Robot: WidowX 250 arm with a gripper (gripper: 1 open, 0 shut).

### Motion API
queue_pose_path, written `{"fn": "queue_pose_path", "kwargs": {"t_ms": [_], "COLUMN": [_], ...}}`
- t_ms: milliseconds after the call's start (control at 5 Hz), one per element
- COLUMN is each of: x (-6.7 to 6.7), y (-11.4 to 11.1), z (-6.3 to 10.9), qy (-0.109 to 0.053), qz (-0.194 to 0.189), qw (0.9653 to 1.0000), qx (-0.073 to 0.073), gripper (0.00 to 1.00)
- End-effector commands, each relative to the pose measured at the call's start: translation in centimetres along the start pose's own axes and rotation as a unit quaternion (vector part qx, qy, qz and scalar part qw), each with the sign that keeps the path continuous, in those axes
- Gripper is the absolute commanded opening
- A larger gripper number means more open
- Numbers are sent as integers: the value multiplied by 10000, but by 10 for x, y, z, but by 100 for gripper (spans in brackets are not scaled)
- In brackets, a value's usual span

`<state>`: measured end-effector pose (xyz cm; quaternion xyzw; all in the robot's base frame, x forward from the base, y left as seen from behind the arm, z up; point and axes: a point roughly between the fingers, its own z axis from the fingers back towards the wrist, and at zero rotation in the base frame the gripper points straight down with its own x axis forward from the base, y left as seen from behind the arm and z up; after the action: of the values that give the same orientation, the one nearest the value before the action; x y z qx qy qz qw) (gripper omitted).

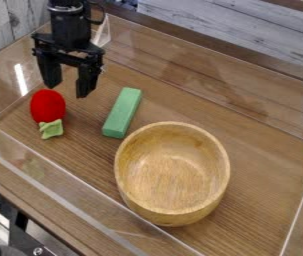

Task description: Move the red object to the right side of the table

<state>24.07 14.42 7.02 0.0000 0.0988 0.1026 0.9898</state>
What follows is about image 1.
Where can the clear acrylic tray wall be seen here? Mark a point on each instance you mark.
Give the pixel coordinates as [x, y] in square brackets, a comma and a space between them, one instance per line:
[61, 184]

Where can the black table leg bracket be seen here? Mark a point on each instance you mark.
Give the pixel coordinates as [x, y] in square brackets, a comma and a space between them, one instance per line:
[22, 240]

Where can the red plush strawberry toy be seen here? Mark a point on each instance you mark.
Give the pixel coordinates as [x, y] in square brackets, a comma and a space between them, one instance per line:
[47, 108]

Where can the wooden bowl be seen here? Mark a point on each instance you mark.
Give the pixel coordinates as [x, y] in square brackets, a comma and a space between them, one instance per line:
[173, 173]

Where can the green rectangular block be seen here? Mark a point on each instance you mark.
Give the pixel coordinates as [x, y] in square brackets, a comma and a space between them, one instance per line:
[122, 113]

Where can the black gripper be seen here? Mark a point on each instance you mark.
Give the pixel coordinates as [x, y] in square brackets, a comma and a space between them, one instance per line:
[73, 17]

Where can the clear acrylic corner bracket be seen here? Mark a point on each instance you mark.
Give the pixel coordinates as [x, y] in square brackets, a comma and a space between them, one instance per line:
[101, 33]

